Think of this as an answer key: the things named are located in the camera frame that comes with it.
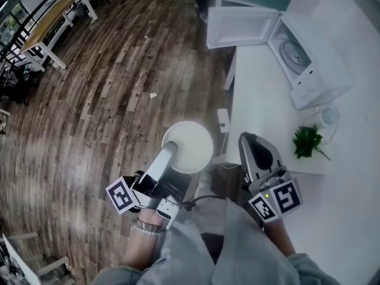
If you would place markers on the green plant sprig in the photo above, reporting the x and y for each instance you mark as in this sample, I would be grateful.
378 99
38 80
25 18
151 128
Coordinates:
307 142

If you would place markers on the person's left forearm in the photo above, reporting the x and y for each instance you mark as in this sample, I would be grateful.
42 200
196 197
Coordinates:
139 248

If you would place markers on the glass microwave turntable plate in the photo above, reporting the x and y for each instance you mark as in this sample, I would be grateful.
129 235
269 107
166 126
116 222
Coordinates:
292 53

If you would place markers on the person's right forearm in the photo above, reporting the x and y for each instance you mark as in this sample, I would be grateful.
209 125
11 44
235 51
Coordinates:
280 237

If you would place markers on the black chair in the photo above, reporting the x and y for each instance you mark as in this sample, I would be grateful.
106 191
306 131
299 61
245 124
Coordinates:
15 85

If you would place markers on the white chair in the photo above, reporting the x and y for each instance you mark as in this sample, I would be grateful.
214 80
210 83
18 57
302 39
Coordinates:
29 266

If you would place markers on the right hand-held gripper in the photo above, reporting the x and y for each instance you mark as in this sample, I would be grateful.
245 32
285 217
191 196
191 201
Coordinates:
282 196

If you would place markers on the white power adapter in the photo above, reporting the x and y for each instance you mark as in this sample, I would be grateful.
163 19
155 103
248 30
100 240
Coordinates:
223 119

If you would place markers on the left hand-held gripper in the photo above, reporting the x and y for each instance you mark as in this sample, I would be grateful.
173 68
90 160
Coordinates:
148 193

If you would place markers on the wooden table with white legs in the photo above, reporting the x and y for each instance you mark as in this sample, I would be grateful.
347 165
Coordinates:
50 19

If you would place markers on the person's grey clothing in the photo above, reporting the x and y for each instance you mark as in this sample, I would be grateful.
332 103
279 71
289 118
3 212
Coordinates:
237 248

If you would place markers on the clear glass vase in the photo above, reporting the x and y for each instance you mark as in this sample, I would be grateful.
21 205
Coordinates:
329 117

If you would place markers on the white microwave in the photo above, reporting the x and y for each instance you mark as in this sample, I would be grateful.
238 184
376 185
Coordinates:
323 70

